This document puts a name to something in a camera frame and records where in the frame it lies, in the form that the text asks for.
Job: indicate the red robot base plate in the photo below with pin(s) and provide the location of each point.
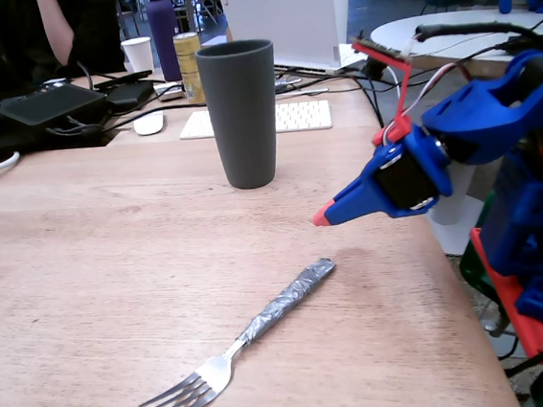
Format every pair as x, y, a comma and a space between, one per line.
529, 328

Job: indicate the black power adapter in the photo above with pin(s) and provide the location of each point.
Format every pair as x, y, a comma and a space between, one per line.
532, 42

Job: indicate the flat black box device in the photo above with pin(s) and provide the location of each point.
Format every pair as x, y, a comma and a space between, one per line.
52, 103

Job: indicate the red camera mount with board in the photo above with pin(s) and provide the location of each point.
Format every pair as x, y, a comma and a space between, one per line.
396, 76

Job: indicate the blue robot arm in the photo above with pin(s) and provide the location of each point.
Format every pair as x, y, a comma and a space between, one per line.
508, 108

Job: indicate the black power brick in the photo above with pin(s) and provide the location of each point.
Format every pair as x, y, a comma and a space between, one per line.
128, 95

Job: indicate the purple bottle with wooden cap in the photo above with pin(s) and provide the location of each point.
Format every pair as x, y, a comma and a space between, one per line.
163, 36

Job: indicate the white paper cup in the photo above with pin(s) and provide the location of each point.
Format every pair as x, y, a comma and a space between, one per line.
138, 54

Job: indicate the tall gray cup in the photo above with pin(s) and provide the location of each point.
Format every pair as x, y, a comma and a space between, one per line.
243, 119

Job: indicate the white laptop with open lid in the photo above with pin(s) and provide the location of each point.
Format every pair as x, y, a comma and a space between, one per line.
292, 14

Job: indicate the black flat remote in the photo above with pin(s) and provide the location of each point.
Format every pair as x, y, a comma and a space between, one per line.
122, 79

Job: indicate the yellow drink can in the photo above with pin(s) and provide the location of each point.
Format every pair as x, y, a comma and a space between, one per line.
189, 67

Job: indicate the small silver device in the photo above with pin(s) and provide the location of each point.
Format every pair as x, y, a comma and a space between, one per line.
169, 93

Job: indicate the white computer mouse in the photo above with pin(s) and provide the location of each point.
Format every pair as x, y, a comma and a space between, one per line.
149, 123

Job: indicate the person in black clothes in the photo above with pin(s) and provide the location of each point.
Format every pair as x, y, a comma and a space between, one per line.
86, 29

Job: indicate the white keyboard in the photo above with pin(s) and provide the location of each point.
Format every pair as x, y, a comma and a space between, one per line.
301, 115

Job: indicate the round white table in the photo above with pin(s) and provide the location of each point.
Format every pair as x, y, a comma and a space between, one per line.
456, 27

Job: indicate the blue gripper black motor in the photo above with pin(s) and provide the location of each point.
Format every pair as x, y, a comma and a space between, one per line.
397, 183

